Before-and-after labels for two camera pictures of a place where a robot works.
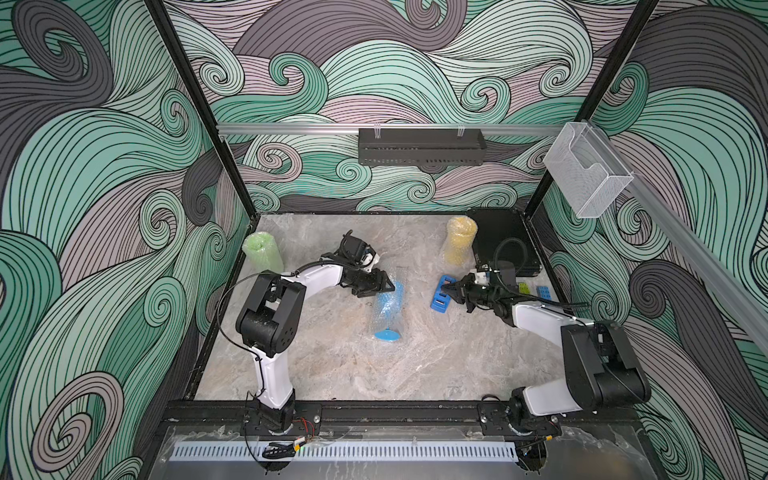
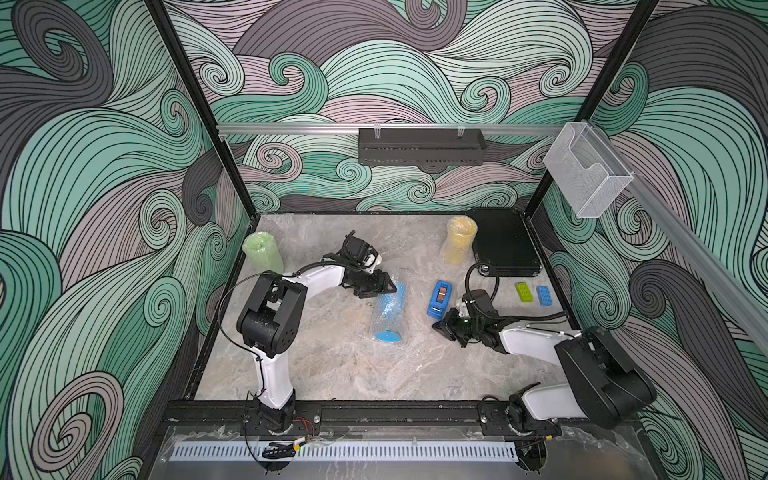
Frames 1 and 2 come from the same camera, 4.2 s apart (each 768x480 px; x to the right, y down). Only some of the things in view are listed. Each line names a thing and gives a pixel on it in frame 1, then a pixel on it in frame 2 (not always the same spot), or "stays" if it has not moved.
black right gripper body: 471,293 -> 460,328
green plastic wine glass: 261,249 stays
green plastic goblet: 263,253 stays
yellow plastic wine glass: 461,231 stays
